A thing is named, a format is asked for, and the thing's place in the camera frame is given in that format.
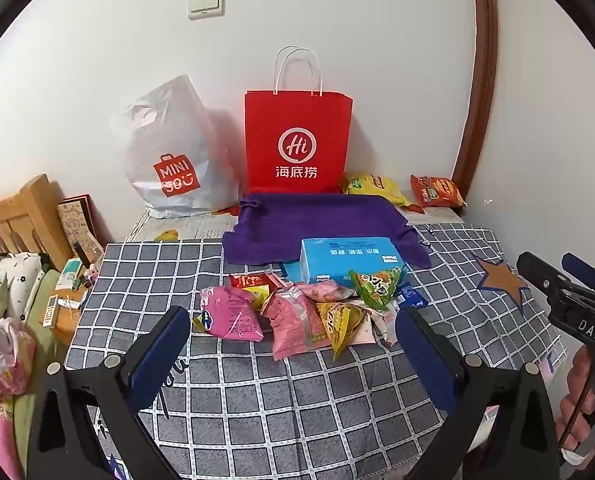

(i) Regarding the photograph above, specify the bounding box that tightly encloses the brown wooden door frame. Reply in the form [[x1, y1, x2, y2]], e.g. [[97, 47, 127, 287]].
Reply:
[[451, 0, 499, 192]]

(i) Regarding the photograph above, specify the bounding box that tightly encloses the white floral pillow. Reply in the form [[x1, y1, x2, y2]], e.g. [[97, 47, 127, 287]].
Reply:
[[0, 252, 46, 321]]

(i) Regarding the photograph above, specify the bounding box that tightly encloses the wooden headboard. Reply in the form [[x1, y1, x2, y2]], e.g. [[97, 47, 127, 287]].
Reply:
[[0, 174, 73, 271]]

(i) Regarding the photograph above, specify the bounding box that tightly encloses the blue tissue pack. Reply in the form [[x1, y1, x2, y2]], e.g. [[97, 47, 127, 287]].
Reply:
[[297, 237, 408, 286]]

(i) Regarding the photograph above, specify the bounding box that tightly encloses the red snack packet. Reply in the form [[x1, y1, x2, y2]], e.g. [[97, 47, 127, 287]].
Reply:
[[229, 272, 278, 293]]

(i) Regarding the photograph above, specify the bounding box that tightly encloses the patterned book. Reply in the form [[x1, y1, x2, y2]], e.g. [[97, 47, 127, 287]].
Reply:
[[56, 192, 106, 266]]

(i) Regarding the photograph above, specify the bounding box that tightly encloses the small yellow snack packet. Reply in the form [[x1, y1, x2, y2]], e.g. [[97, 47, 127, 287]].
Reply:
[[248, 285, 274, 309]]

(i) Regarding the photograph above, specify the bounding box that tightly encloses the green snack packet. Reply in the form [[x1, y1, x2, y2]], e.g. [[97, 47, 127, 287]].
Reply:
[[348, 265, 409, 310]]

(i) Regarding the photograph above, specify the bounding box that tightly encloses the blue snack packet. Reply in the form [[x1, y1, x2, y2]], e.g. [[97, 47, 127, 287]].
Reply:
[[395, 285, 429, 309]]

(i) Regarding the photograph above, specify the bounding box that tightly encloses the green cloth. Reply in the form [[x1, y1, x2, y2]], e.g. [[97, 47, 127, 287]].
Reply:
[[8, 270, 78, 461]]

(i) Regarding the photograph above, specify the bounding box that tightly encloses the hot pink snack packet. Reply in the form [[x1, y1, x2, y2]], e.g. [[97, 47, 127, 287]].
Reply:
[[192, 285, 264, 342]]

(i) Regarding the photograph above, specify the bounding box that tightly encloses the grey checked blanket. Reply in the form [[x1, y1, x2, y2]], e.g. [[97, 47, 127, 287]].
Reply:
[[65, 225, 568, 480]]

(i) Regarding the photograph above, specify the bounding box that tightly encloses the person's right hand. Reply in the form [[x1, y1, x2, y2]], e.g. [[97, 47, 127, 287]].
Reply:
[[557, 347, 595, 455]]

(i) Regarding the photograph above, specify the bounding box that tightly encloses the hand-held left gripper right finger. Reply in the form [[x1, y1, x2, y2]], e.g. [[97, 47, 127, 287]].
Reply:
[[395, 306, 573, 480]]

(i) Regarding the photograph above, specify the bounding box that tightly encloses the red paper bag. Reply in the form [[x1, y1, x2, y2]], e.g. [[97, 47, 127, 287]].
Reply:
[[244, 46, 354, 195]]

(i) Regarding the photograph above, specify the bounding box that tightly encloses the black cable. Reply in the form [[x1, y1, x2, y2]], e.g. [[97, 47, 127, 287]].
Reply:
[[557, 345, 595, 448]]

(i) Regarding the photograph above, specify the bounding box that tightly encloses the large pink snack packet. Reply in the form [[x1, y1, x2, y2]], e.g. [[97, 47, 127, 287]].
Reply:
[[262, 285, 328, 361]]

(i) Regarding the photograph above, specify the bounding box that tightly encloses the yellow chips bag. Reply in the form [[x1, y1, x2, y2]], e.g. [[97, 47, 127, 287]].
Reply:
[[342, 173, 413, 209]]

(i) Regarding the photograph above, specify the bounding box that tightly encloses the white wall switch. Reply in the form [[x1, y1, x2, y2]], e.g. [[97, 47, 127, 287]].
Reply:
[[186, 0, 225, 21]]

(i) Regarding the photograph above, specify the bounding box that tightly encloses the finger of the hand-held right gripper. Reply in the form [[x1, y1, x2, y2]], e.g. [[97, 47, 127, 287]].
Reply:
[[516, 251, 571, 306], [561, 252, 595, 294]]

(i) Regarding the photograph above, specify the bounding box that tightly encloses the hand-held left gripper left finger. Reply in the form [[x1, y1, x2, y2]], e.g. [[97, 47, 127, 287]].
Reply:
[[26, 305, 192, 480]]

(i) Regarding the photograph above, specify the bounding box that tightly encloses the orange chips bag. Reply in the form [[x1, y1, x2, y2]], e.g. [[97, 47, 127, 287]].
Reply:
[[410, 175, 467, 209]]

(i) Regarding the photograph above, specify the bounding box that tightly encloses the white plastic bag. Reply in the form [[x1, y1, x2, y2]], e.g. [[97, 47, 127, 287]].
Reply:
[[110, 75, 243, 219]]

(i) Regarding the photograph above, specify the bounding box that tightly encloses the purple towel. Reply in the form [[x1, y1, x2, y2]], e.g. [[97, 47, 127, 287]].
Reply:
[[222, 192, 432, 269]]

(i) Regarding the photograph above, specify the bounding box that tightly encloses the white pink snack packet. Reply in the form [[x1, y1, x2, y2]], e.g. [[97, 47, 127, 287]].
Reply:
[[362, 305, 401, 348]]

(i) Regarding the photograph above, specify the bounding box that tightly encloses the teal white box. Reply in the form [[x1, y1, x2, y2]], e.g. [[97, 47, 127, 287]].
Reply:
[[58, 258, 83, 291]]

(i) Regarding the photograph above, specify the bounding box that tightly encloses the person's right forearm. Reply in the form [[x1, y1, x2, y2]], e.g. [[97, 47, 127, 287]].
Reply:
[[561, 447, 592, 467]]

